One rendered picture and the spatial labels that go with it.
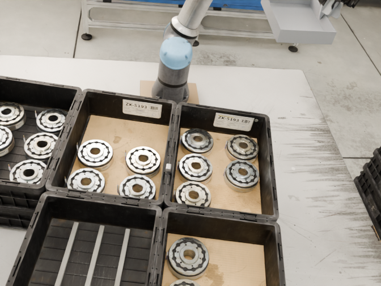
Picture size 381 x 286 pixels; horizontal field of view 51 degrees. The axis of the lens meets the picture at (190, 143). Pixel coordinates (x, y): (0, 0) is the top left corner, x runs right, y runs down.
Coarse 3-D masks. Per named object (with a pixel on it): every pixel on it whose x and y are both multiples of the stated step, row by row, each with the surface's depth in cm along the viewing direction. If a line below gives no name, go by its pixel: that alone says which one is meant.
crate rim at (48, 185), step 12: (84, 96) 123; (120, 96) 125; (132, 96) 126; (144, 96) 126; (72, 120) 115; (168, 132) 117; (168, 144) 116; (60, 156) 106; (168, 156) 111; (48, 180) 100; (72, 192) 99; (84, 192) 100; (96, 192) 100; (156, 204) 100
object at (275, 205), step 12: (180, 108) 125; (204, 108) 127; (216, 108) 127; (168, 180) 105; (168, 192) 103; (276, 192) 107; (168, 204) 100; (180, 204) 101; (276, 204) 105; (252, 216) 101; (264, 216) 102; (276, 216) 102
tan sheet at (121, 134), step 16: (96, 128) 128; (112, 128) 129; (128, 128) 130; (144, 128) 131; (160, 128) 132; (112, 144) 124; (128, 144) 125; (144, 144) 126; (160, 144) 127; (160, 160) 123; (112, 176) 116; (160, 176) 118; (112, 192) 112
